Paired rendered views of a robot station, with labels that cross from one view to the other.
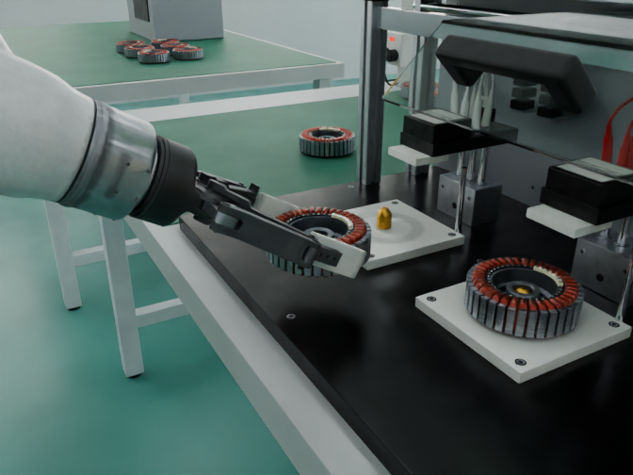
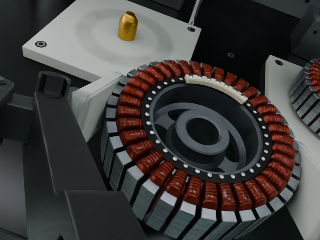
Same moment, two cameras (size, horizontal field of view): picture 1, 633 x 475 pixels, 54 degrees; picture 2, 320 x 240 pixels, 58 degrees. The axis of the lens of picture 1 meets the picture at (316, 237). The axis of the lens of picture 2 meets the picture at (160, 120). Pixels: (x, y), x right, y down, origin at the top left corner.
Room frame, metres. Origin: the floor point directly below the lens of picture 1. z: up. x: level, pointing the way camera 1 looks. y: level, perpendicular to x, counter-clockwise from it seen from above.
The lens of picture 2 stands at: (0.56, 0.11, 0.96)
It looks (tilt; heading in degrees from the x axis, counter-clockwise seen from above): 47 degrees down; 300
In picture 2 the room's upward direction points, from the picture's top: 21 degrees clockwise
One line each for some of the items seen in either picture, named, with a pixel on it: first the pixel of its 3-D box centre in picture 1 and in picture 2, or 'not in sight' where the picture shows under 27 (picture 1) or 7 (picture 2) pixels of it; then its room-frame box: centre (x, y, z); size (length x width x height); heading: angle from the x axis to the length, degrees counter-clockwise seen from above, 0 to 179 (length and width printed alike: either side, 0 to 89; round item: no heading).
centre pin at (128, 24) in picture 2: (384, 217); (128, 25); (0.75, -0.09, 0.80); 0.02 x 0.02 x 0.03
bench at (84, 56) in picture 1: (138, 125); not in sight; (2.82, 0.83, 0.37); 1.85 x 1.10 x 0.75; 29
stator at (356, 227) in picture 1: (317, 239); (198, 138); (0.59, 0.00, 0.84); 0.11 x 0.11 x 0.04
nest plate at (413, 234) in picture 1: (383, 230); (125, 40); (0.75, -0.09, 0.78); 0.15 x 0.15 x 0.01; 29
